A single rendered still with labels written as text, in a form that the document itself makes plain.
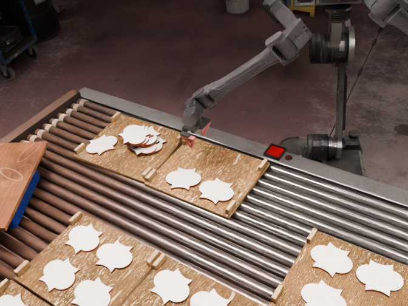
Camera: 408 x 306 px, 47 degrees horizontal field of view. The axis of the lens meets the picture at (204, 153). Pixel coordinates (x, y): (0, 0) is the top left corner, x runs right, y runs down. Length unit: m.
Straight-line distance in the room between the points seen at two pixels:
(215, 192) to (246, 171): 0.18
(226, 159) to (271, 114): 1.87
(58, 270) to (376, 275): 1.08
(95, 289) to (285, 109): 2.62
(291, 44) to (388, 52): 3.10
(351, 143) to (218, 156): 1.31
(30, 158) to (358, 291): 1.40
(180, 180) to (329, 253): 0.67
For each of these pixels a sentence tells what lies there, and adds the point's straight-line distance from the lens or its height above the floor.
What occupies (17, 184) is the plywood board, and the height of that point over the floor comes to 1.04.
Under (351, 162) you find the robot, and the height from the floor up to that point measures 0.24.
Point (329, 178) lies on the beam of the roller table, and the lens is 2.00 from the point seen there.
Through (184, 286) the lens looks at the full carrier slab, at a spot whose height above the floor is 0.95.
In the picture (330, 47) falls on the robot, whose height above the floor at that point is 1.17.
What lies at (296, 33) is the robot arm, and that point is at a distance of 1.73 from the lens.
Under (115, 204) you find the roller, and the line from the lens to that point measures 1.97.
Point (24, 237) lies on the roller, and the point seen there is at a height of 0.92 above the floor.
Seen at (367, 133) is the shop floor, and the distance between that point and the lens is 3.73.
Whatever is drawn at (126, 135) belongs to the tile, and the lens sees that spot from 2.17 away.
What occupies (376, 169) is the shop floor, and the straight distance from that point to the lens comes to 3.44.
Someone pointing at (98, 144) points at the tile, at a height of 0.95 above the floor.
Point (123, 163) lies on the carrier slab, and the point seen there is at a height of 0.94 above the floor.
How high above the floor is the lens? 2.29
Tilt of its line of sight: 40 degrees down
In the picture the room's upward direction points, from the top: 8 degrees counter-clockwise
